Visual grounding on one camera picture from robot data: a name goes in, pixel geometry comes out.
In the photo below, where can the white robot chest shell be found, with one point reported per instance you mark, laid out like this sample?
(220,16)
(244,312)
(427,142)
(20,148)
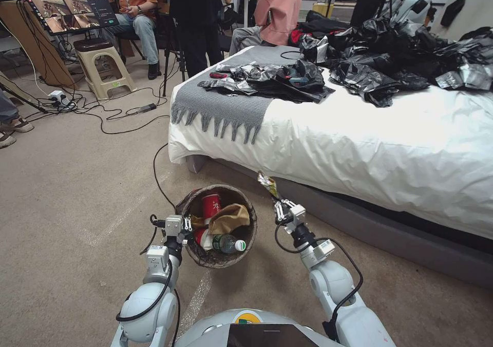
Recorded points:
(215,327)

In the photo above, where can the crumpled brown paper bag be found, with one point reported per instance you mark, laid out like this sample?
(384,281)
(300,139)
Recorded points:
(231,216)

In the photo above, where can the white bed mattress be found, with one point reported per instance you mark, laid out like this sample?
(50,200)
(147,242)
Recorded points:
(366,143)

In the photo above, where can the standing person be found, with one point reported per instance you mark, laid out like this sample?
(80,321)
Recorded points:
(196,16)
(366,0)

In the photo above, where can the beige plastic stool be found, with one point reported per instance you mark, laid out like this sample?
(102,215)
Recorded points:
(104,66)

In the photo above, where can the crumpled black garbage bag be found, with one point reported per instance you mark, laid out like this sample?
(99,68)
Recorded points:
(466,66)
(369,81)
(277,85)
(385,35)

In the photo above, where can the green plastic bottle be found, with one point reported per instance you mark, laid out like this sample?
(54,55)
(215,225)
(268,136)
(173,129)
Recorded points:
(225,244)

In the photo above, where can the white desk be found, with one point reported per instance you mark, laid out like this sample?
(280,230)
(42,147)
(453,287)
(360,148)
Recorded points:
(246,0)

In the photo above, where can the brown wooden board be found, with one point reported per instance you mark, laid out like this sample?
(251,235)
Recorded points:
(27,35)

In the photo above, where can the brown woven trash bin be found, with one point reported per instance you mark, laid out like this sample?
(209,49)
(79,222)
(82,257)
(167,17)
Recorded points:
(231,260)

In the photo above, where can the black framed monitor screen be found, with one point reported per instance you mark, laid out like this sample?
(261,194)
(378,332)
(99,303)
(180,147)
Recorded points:
(65,4)

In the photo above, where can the person sitting on bed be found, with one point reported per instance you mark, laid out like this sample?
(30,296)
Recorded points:
(277,8)

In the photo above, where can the tall red paper cup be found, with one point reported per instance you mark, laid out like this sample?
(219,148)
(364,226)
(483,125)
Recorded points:
(211,208)

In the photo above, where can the black stand leg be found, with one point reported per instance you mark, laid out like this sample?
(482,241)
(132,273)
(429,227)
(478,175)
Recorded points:
(23,98)

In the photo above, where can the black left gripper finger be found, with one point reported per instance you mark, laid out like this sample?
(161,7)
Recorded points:
(187,224)
(185,242)

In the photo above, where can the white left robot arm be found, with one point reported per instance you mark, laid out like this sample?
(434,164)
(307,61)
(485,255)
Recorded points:
(148,308)

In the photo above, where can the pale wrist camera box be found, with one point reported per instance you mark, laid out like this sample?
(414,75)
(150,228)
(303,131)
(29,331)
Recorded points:
(174,225)
(297,213)

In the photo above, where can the grey bed frame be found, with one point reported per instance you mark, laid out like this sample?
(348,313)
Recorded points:
(385,235)

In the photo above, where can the yellow box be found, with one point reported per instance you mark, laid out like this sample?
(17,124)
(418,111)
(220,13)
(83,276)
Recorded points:
(323,9)

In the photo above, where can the pale grey background robot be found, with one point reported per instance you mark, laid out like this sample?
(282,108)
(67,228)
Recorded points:
(418,2)

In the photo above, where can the black power adapter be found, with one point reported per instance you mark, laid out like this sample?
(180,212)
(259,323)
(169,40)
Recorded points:
(146,108)

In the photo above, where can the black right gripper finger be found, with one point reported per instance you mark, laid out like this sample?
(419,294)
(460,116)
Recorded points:
(289,203)
(278,212)

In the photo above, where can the person's legs and shoes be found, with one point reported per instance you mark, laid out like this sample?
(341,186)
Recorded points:
(7,110)

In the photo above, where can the crushed red paper cup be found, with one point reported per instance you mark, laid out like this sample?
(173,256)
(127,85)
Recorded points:
(200,237)

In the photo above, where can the white power strip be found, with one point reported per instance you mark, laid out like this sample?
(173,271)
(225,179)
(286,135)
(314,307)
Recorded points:
(58,97)

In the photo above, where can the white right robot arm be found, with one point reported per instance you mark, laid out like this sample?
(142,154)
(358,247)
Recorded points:
(335,281)

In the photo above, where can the yellow snack wrapper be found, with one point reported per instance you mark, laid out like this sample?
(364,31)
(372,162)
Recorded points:
(268,183)

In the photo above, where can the black tripod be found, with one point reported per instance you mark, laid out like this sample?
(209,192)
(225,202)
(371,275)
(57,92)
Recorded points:
(166,70)

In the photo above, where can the grey fringed throw blanket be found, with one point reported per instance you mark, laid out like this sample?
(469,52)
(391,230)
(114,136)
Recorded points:
(223,108)

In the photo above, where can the black and red bag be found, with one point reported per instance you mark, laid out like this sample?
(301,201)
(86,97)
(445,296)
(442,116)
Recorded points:
(319,25)

